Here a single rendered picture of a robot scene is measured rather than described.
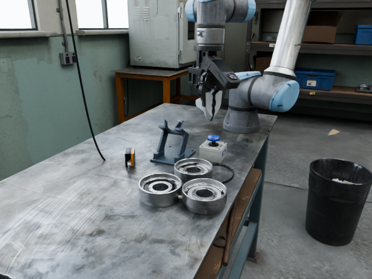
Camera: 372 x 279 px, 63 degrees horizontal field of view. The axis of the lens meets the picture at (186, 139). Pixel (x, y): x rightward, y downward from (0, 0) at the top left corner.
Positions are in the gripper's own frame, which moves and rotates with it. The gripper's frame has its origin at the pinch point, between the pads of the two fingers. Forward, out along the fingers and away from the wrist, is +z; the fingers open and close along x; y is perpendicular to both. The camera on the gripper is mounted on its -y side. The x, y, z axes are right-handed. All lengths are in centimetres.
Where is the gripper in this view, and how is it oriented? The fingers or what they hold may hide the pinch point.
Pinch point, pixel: (211, 117)
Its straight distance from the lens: 89.0
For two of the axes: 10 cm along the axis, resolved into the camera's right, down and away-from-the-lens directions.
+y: -5.9, -2.9, 7.6
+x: -8.1, 2.0, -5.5
